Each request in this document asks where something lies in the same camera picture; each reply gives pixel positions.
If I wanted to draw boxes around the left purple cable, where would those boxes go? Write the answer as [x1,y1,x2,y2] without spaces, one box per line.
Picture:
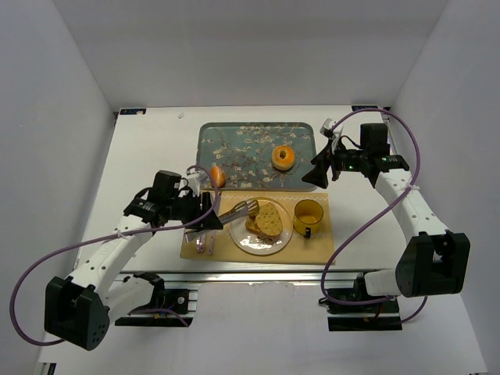
[9,165,220,347]

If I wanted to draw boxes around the orange bagel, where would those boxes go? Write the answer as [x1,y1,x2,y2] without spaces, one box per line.
[271,145,295,171]

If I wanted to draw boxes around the orange sesame bun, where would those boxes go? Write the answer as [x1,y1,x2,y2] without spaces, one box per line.
[211,165,226,188]

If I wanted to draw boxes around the bread slice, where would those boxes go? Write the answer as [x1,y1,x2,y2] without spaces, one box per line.
[255,203,283,237]
[245,216,261,234]

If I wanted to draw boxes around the pink handled knife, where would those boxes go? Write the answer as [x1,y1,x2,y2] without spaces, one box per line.
[208,231,216,255]

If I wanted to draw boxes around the white and yellow plate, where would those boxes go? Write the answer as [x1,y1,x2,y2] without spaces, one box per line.
[230,197,293,256]

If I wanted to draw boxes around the metal serving tongs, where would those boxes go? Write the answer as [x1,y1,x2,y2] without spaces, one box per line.
[185,199,261,243]

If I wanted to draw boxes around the yellow mug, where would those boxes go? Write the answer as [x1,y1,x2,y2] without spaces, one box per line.
[293,199,324,239]

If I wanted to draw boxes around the pink handled spoon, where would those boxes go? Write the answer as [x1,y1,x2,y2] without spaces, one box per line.
[198,234,207,252]

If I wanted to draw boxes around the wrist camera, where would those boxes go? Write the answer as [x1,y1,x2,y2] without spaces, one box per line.
[184,170,208,196]
[320,118,344,154]

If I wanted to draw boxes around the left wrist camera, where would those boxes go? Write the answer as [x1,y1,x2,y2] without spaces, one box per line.
[184,170,208,196]

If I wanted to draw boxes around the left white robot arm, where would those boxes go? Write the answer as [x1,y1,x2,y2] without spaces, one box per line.
[45,166,223,351]

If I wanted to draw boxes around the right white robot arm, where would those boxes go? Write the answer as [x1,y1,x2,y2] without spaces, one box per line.
[302,119,470,300]

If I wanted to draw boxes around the aluminium frame rail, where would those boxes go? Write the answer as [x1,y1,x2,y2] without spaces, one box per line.
[116,267,391,286]

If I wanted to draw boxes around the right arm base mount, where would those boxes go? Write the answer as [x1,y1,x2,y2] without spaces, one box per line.
[318,297,402,332]

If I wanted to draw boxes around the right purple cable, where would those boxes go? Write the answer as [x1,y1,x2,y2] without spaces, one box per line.
[320,109,427,323]

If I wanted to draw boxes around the purple cable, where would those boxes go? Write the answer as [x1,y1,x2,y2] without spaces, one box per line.
[320,109,427,323]
[9,165,220,347]

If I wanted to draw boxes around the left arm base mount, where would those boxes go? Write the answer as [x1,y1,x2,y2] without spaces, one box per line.
[114,272,198,327]

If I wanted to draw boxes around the yellow placemat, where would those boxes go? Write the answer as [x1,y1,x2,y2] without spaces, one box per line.
[180,191,334,266]

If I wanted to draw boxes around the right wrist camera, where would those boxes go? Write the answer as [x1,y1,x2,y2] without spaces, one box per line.
[320,118,344,154]

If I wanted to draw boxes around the pink handled fork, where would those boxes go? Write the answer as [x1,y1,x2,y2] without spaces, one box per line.
[196,237,205,253]

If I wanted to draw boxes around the blue floral tray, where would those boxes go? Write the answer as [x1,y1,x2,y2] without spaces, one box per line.
[196,122,317,191]

